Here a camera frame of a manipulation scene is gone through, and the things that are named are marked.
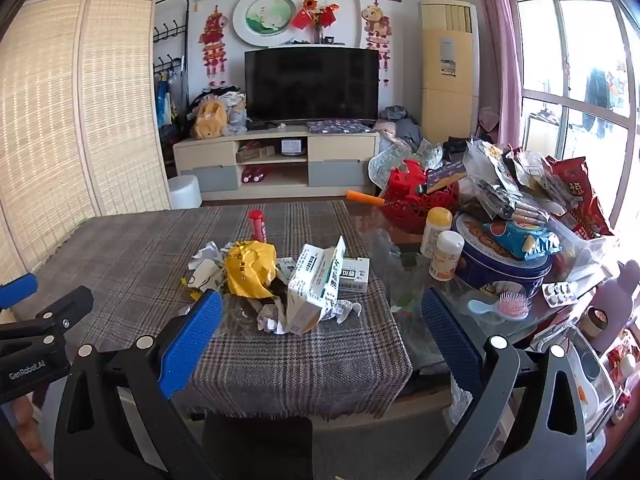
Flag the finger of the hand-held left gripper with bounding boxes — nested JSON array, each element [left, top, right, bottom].
[[0, 286, 95, 342], [0, 274, 38, 311]]

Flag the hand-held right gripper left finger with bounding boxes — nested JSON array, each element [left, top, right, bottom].
[[52, 289, 224, 480]]

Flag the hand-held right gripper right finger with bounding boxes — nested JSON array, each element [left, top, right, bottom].
[[421, 287, 587, 480]]

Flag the white green medicine box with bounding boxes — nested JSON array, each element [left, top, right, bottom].
[[286, 236, 347, 336]]

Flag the pink hairbrush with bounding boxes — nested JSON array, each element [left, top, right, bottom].
[[467, 291, 531, 328]]

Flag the crumpled white paper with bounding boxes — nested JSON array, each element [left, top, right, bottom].
[[187, 241, 228, 293]]

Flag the crumpled paper receipt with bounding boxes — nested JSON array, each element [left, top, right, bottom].
[[256, 297, 363, 333]]

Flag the plaid tablecloth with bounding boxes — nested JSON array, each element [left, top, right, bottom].
[[12, 200, 413, 421]]

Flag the blue round cookie tin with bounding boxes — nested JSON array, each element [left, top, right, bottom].
[[450, 212, 553, 298]]

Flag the crumpled yellow plastic bag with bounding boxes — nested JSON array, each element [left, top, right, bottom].
[[223, 241, 279, 298]]

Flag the white bottle cream cap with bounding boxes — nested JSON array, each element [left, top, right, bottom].
[[429, 231, 466, 281]]

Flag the clear plastic bag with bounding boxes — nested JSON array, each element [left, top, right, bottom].
[[360, 230, 451, 311]]

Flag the white bottle yellow cap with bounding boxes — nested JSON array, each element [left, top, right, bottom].
[[420, 206, 453, 257]]

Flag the small white medicine box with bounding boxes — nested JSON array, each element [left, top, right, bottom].
[[340, 256, 371, 292]]

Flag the pill blister pack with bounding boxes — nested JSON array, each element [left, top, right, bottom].
[[542, 280, 583, 307]]

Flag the red candy tube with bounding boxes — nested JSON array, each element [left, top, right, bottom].
[[248, 210, 268, 243]]

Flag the blue snack packet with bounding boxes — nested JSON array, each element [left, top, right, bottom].
[[492, 220, 561, 261]]

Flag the red plastic basket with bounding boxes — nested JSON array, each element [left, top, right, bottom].
[[377, 160, 461, 235]]

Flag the white round stool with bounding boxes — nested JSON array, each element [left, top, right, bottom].
[[167, 175, 203, 209]]

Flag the clear plastic container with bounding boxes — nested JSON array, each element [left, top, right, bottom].
[[550, 215, 621, 281]]

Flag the pile of snack packets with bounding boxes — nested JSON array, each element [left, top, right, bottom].
[[457, 140, 576, 221]]

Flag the purple bottle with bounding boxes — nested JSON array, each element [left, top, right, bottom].
[[580, 260, 636, 353]]

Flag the dark blue card box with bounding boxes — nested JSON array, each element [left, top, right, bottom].
[[425, 161, 468, 193]]

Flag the folding bamboo screen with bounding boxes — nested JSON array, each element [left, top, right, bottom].
[[0, 0, 173, 281]]

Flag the floral cloth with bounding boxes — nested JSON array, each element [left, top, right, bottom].
[[369, 139, 443, 186]]

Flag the flat cardboard box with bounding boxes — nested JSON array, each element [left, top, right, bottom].
[[236, 145, 276, 163]]

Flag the red snack bag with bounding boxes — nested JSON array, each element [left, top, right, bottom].
[[545, 156, 613, 238]]

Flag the yellow plush toy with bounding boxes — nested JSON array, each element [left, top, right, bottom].
[[189, 99, 227, 140]]

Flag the grey clothes pile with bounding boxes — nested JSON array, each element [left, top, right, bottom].
[[377, 105, 423, 151]]

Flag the beige grey television stand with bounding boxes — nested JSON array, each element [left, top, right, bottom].
[[172, 127, 381, 198]]

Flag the blue hanging clothes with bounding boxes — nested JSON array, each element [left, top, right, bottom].
[[155, 72, 176, 128]]

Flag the beige standing air conditioner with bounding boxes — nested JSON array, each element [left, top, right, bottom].
[[419, 0, 480, 146]]

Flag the dark patterned folded cloth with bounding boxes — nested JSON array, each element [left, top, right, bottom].
[[306, 120, 376, 135]]

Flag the black television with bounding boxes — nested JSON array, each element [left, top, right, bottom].
[[244, 46, 380, 125]]

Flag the black coat rack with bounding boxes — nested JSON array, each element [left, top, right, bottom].
[[152, 0, 191, 151]]

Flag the pink curtain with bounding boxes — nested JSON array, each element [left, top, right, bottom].
[[470, 0, 523, 146]]

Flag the red hanging fish decoration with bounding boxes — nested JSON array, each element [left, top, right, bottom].
[[199, 5, 230, 86]]

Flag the large window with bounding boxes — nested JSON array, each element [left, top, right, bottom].
[[500, 0, 640, 261]]

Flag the hanging dog decoration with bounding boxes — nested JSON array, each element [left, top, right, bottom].
[[361, 0, 393, 86]]

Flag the artificial flowers in vase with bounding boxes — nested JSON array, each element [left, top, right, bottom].
[[291, 0, 341, 45]]

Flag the orange handled knife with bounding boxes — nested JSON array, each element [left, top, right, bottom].
[[346, 190, 386, 207]]

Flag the round white wall plate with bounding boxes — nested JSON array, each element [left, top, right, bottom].
[[232, 0, 308, 47]]

